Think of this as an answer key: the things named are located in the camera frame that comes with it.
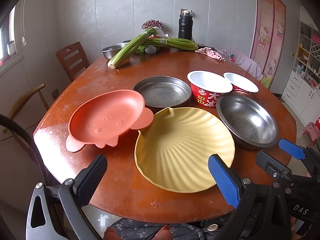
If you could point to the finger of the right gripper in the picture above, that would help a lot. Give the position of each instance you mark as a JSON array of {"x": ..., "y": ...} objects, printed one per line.
[
  {"x": 292, "y": 149},
  {"x": 272, "y": 166}
]

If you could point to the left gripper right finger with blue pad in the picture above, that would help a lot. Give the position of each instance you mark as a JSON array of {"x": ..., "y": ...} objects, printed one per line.
[{"x": 228, "y": 183}]

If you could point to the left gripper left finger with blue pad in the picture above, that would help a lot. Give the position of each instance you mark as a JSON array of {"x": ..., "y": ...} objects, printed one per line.
[{"x": 87, "y": 181}]

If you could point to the steel mixing bowl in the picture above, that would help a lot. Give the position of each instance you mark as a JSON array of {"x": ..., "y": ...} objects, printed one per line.
[{"x": 250, "y": 124}]

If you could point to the orange pig-shaped plate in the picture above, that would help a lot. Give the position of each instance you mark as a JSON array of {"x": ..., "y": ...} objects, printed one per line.
[{"x": 102, "y": 120}]

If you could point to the yellow shell-shaped plate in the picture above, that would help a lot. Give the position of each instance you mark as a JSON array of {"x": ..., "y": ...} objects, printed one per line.
[{"x": 173, "y": 152}]

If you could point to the red noodle bowl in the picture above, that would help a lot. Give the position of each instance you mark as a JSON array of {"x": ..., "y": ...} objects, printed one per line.
[
  {"x": 241, "y": 85},
  {"x": 207, "y": 87}
]

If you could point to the steel pan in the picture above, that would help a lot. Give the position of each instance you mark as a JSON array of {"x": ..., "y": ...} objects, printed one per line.
[{"x": 163, "y": 91}]

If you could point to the pink child stool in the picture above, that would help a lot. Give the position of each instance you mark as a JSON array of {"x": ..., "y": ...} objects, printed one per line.
[{"x": 312, "y": 129}]

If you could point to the white shelf cabinet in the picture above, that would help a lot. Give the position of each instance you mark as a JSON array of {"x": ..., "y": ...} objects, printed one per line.
[{"x": 302, "y": 89}]

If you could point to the lilac child's garment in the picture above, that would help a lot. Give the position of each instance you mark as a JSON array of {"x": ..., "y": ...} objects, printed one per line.
[{"x": 243, "y": 61}]

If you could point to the hello kitty pink curtain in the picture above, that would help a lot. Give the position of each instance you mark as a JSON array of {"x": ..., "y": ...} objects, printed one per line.
[{"x": 269, "y": 36}]

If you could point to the brown wooden slat chair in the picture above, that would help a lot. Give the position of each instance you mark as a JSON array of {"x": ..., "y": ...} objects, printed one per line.
[{"x": 73, "y": 59}]

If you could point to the pink cloth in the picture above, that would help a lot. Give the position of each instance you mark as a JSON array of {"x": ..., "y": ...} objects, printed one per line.
[{"x": 210, "y": 52}]

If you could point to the steel bowl at back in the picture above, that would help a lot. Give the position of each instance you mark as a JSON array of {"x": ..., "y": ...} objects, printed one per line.
[{"x": 111, "y": 51}]

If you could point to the white foam-net fruit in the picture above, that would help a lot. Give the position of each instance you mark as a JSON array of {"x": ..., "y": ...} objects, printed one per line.
[{"x": 150, "y": 50}]

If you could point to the celery bunch rear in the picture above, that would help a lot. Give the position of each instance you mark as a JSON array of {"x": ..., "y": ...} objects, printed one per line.
[{"x": 176, "y": 43}]

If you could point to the celery bunch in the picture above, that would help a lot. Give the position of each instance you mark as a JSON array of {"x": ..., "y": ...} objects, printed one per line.
[
  {"x": 176, "y": 43},
  {"x": 131, "y": 47}
]

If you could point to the celery bunch front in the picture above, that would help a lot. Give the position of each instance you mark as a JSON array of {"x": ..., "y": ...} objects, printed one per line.
[{"x": 131, "y": 47}]

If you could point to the black thermos bottle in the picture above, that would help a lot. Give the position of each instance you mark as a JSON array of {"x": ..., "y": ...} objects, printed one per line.
[{"x": 185, "y": 27}]

